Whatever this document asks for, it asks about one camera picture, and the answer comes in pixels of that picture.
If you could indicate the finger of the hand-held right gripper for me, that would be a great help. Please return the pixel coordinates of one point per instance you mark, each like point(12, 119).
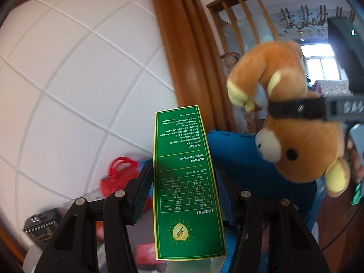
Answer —
point(295, 108)

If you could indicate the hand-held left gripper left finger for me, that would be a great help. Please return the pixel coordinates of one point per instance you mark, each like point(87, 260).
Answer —
point(142, 193)

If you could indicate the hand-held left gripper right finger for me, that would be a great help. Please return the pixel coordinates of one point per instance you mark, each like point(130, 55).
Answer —
point(226, 199)

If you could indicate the brown teddy bear plush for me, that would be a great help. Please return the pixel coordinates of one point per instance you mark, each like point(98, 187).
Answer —
point(307, 139)

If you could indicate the green box with gold border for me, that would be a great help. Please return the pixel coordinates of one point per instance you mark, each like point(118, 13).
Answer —
point(184, 176)

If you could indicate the blue plastic bin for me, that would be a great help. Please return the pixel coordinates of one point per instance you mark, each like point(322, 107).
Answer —
point(256, 162)

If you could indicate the person's right hand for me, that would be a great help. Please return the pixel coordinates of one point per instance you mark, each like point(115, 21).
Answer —
point(357, 165)

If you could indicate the window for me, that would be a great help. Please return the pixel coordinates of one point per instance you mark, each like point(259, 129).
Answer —
point(321, 62)

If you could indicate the red plastic basket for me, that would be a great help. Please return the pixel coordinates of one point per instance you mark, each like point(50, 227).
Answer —
point(119, 176)

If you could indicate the chandelier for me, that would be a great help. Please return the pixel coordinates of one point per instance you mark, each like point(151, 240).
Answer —
point(310, 17)

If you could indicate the pink packet with red print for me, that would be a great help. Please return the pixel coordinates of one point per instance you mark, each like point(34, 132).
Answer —
point(148, 254)

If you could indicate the wooden slat partition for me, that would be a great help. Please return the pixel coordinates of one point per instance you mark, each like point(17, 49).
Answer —
point(236, 34)

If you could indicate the black box with gold print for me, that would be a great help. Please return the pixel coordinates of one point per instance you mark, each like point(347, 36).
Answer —
point(39, 227)

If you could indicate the wooden pillar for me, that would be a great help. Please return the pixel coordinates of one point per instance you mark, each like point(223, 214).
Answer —
point(187, 48)

